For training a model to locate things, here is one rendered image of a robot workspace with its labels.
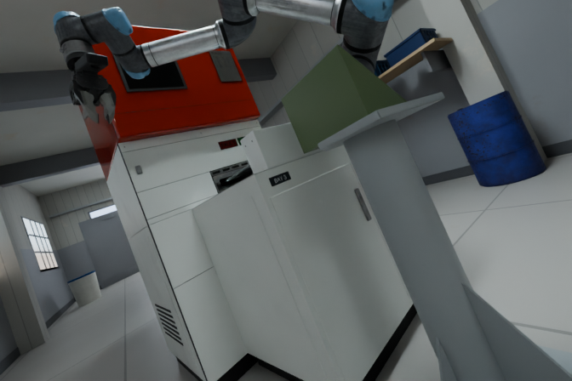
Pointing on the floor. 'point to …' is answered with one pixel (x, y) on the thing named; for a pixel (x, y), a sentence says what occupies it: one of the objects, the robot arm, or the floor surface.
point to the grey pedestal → (437, 260)
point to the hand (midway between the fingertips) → (103, 117)
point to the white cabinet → (308, 270)
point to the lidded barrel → (85, 288)
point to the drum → (496, 141)
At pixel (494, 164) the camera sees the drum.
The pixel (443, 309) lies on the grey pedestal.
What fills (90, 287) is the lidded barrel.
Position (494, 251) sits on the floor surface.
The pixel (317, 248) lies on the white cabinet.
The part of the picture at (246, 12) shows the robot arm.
